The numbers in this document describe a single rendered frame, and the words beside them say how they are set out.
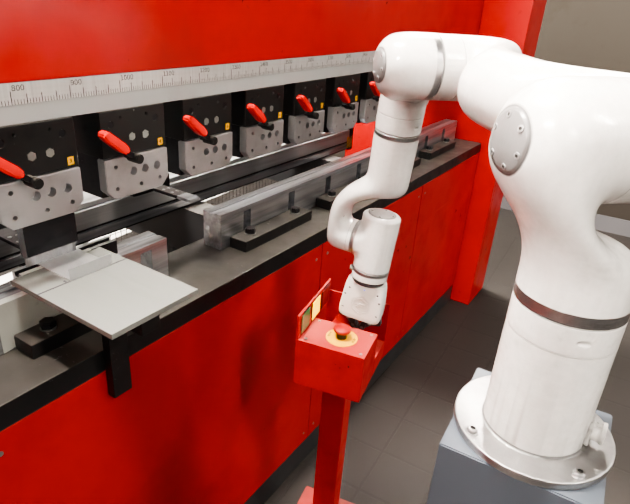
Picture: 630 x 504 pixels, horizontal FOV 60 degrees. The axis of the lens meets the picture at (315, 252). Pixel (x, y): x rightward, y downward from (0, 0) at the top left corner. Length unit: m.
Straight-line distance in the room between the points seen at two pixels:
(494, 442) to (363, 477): 1.33
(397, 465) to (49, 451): 1.30
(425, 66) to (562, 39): 3.64
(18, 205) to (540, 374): 0.80
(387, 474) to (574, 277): 1.54
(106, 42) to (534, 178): 0.77
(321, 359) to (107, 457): 0.47
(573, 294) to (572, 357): 0.07
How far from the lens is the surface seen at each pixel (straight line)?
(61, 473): 1.15
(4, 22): 0.96
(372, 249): 1.19
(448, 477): 0.74
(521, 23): 2.74
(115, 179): 1.10
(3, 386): 1.03
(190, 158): 1.22
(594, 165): 0.53
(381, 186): 1.11
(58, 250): 1.12
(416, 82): 0.87
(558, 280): 0.60
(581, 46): 4.47
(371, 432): 2.18
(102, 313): 0.93
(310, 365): 1.25
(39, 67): 0.99
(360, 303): 1.27
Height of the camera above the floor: 1.47
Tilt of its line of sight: 25 degrees down
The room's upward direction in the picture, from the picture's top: 4 degrees clockwise
